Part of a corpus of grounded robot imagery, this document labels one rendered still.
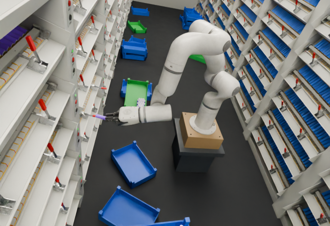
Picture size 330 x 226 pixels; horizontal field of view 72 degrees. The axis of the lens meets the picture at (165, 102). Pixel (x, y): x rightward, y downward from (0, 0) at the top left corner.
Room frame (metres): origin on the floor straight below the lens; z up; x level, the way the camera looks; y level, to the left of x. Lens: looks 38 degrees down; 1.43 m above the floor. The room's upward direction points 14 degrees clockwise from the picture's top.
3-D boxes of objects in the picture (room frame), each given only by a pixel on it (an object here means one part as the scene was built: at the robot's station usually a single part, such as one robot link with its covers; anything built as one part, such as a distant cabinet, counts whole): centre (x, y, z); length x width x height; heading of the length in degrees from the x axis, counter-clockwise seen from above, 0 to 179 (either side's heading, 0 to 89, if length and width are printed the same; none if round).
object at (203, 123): (1.19, -0.29, 0.47); 0.19 x 0.19 x 0.18
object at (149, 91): (1.86, 0.31, 0.04); 0.30 x 0.20 x 0.08; 101
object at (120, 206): (0.64, 0.05, 0.04); 0.30 x 0.20 x 0.08; 73
